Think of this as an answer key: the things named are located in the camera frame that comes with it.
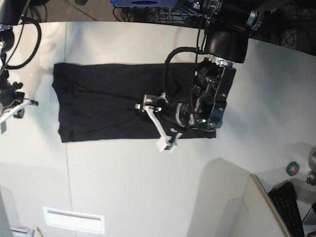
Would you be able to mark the black power strip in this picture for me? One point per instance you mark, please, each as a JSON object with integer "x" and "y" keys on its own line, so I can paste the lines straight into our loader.
{"x": 186, "y": 20}

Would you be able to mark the pencil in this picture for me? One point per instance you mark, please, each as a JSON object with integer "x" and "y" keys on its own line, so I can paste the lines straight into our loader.
{"x": 39, "y": 232}

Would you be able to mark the beige divider panel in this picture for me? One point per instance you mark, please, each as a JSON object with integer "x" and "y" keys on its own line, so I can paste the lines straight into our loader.
{"x": 263, "y": 218}

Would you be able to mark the black keyboard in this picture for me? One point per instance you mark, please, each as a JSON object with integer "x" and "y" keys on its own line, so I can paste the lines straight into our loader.
{"x": 284, "y": 199}

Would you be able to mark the blue box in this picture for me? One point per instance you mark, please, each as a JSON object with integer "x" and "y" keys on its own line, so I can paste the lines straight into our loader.
{"x": 143, "y": 3}

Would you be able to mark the metal cylinder stand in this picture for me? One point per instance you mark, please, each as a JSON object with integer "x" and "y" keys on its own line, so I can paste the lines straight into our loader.
{"x": 311, "y": 176}

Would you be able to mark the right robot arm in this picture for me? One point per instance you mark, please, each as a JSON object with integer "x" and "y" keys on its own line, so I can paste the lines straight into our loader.
{"x": 13, "y": 13}

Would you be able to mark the black t-shirt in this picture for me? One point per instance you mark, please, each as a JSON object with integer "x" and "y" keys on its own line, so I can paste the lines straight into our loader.
{"x": 97, "y": 102}

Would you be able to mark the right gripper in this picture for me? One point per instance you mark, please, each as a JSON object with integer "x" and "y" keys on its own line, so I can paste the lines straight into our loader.
{"x": 13, "y": 101}

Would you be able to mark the green tape roll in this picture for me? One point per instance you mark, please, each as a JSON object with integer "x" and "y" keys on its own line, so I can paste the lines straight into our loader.
{"x": 292, "y": 168}

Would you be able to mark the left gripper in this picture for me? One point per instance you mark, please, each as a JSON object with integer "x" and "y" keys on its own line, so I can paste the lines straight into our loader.
{"x": 174, "y": 115}

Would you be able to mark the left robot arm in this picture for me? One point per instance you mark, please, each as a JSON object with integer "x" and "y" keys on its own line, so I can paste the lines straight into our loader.
{"x": 223, "y": 41}

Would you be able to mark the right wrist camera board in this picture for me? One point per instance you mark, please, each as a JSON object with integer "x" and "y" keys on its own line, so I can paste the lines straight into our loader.
{"x": 3, "y": 127}

